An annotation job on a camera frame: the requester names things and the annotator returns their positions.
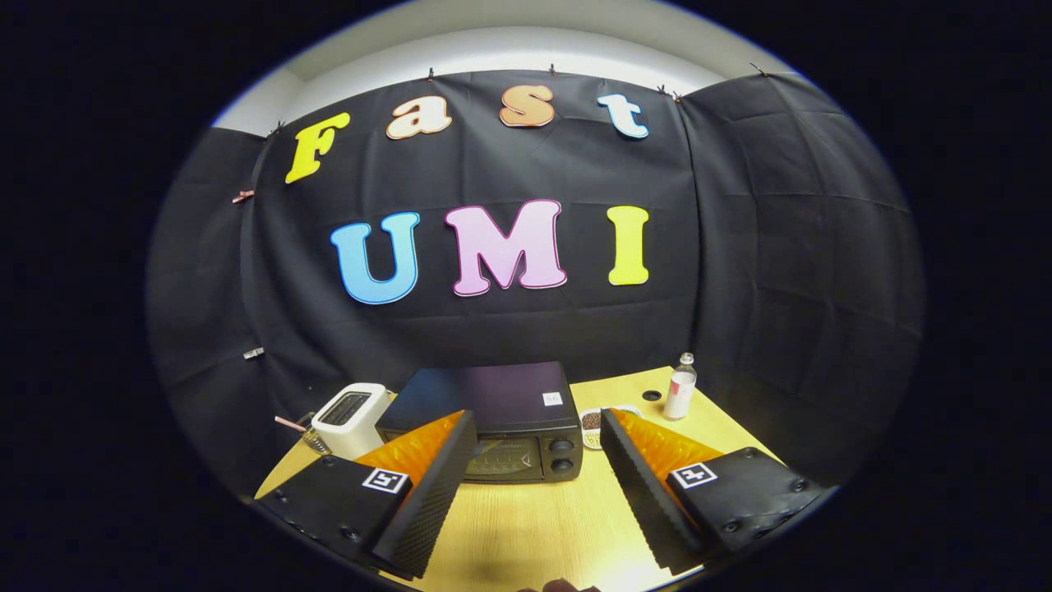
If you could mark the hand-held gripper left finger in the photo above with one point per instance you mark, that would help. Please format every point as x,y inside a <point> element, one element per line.
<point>431,501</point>

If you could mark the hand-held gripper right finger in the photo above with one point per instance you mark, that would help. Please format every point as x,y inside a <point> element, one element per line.
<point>641,493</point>

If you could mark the black toaster oven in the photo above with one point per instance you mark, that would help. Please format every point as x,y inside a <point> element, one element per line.
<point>509,395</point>

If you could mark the white toaster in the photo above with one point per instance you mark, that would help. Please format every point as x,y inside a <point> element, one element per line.
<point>349,436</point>

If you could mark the white divided bean dish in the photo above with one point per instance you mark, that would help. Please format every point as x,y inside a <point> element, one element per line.
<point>590,423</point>

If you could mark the clear bottle pink label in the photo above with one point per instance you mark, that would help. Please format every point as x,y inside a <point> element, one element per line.
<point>679,395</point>

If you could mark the pink striped straw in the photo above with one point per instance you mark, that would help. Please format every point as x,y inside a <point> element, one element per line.
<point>289,423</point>

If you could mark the pink clothes peg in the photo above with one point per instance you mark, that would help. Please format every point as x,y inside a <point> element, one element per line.
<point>242,196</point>

